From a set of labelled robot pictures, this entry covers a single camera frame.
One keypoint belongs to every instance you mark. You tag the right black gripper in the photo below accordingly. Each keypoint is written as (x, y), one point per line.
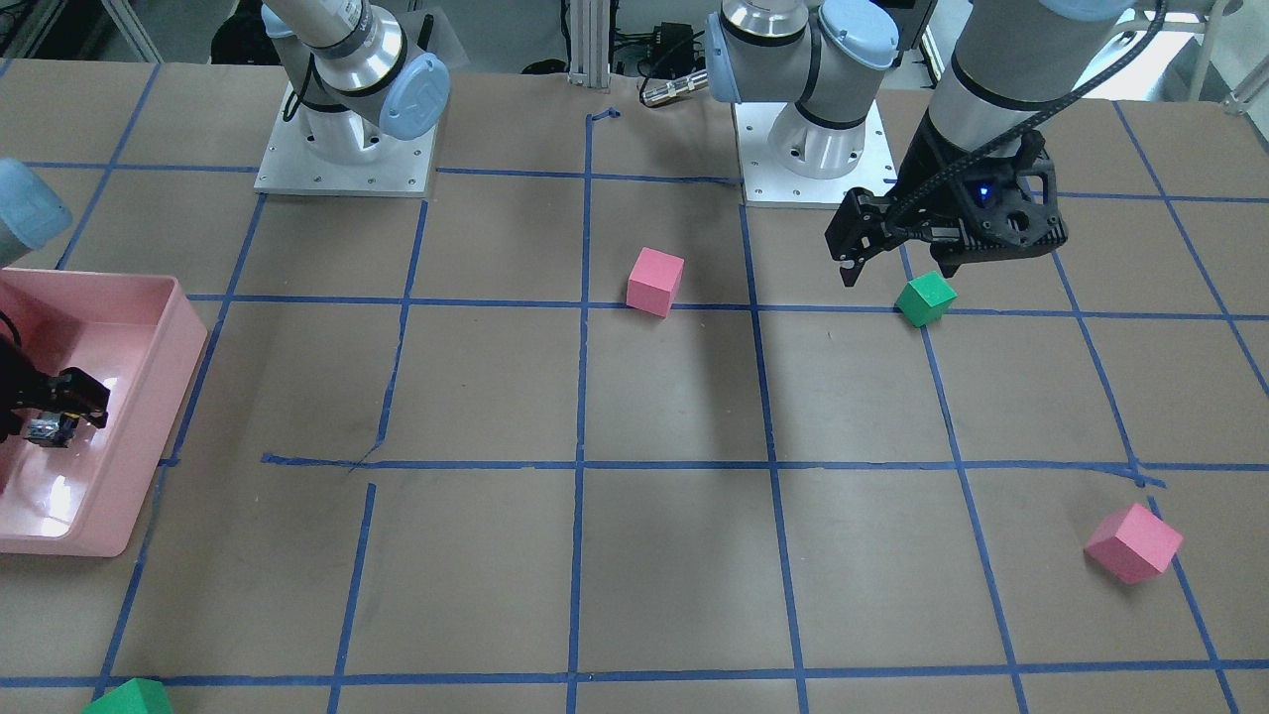
(22, 389)

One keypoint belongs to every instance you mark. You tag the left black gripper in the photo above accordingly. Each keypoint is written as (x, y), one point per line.
(930, 169)

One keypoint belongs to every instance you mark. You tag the yellow push button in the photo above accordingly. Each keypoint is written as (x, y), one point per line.
(51, 430)

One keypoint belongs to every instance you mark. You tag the green cube near left arm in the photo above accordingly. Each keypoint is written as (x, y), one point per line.
(925, 299)

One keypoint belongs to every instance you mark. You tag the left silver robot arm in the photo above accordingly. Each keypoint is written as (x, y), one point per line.
(1014, 60)

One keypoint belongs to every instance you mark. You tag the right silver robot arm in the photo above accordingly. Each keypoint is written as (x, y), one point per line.
(283, 200)

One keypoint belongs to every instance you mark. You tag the pink plastic bin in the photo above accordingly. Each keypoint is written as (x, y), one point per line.
(141, 338)

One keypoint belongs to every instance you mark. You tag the pink cube centre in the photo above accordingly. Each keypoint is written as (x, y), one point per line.
(654, 282)

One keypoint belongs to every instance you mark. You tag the metal cylinder connector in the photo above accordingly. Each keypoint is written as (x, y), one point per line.
(674, 89)

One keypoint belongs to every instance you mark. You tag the black power adapter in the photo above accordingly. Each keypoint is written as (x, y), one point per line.
(671, 51)

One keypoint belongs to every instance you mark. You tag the green cube at corner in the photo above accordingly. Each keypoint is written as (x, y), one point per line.
(135, 696)

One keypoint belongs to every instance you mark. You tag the pink cube near edge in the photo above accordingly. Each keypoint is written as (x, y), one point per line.
(1134, 544)

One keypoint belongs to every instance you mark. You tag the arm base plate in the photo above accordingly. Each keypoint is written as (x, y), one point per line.
(342, 155)
(763, 183)

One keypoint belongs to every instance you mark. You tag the aluminium frame post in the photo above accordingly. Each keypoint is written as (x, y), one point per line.
(589, 25)

